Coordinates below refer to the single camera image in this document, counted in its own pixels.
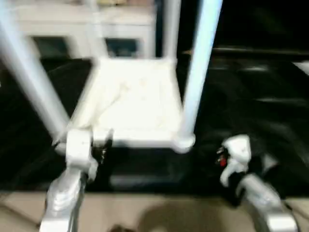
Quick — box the dark grey tube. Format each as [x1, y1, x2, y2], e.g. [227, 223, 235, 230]
[212, 47, 278, 54]

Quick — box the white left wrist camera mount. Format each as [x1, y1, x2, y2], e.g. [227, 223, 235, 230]
[64, 130, 99, 182]

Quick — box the white plastic table top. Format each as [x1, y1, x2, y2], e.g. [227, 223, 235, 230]
[68, 57, 197, 155]

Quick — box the white glass-door cabinet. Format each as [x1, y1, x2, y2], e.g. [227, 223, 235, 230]
[15, 3, 155, 59]

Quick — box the black backdrop cloth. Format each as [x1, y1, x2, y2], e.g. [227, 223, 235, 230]
[154, 0, 309, 58]

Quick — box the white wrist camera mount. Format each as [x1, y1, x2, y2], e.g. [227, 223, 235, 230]
[64, 130, 99, 182]
[219, 134, 252, 189]

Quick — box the black work surface mat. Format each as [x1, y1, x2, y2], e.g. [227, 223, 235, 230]
[0, 54, 309, 201]

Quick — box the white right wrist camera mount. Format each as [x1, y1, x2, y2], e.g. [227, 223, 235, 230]
[219, 134, 252, 189]

